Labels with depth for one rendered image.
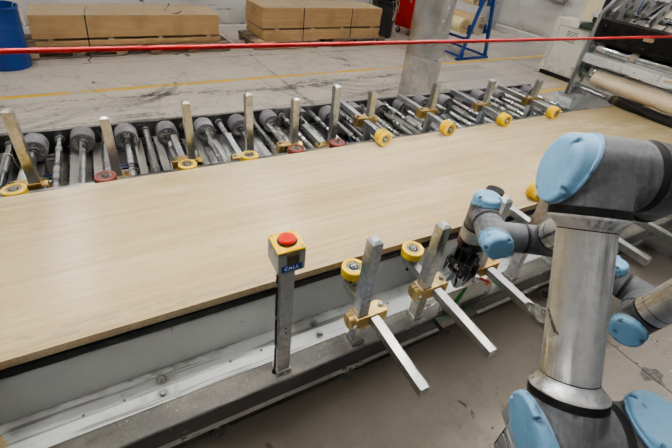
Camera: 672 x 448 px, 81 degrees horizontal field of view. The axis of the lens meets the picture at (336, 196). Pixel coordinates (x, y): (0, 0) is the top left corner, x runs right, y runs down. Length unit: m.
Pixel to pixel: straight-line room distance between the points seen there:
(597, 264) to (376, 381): 1.60
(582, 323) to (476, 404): 1.58
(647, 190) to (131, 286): 1.24
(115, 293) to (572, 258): 1.14
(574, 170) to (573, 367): 0.30
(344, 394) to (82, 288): 1.27
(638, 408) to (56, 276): 1.41
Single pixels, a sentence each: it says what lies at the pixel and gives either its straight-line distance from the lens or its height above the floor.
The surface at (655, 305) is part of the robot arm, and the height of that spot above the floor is 1.22.
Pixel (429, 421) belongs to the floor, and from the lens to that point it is 2.13.
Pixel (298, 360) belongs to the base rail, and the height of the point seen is 0.70.
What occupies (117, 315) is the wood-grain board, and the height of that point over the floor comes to 0.90.
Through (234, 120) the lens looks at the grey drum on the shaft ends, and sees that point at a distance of 2.39.
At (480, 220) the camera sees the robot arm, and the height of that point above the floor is 1.25.
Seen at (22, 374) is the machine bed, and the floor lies 0.80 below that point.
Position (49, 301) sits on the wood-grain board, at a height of 0.90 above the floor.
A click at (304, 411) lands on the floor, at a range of 2.05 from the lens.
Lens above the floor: 1.83
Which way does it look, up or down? 34 degrees down
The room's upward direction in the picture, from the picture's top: 7 degrees clockwise
